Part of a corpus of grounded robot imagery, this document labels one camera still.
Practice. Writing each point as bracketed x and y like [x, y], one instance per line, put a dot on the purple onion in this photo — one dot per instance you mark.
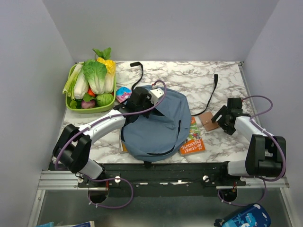
[88, 105]

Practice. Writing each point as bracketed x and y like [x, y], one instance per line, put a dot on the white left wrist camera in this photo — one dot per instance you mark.
[156, 94]

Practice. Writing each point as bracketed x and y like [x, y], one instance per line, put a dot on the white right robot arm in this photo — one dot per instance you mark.
[266, 155]

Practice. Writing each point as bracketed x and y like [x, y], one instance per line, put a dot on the pink cartoon pencil case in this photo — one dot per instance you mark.
[122, 94]

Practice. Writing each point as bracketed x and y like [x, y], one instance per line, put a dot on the blue shark pencil case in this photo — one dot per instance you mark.
[253, 215]

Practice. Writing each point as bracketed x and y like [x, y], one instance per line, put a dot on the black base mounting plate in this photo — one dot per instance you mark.
[160, 180]

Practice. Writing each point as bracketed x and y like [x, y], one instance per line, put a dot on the green leaf napa cabbage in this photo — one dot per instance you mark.
[95, 73]

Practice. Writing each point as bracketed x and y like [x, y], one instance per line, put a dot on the blue student backpack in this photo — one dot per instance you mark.
[161, 134]

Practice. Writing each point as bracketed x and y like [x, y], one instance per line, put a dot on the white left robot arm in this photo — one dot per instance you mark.
[73, 146]

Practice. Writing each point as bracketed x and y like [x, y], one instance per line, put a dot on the orange book under backpack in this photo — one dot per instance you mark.
[123, 147]

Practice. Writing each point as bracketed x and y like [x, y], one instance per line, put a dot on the orange treehouse story book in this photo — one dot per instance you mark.
[194, 143]

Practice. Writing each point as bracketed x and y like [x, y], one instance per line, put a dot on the orange carrot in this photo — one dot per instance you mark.
[91, 93]

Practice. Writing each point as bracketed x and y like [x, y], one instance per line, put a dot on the white green leek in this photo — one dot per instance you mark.
[71, 81]

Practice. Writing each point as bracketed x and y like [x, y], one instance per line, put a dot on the round green cabbage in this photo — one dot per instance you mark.
[104, 99]

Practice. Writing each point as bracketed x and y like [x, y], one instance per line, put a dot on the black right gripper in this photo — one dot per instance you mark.
[223, 111]

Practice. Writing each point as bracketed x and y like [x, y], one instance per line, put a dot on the aluminium rail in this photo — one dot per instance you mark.
[58, 180]

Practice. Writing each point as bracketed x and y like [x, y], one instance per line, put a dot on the yellow leaf napa cabbage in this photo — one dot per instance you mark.
[104, 58]

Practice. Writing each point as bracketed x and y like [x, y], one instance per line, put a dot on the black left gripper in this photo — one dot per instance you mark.
[148, 99]

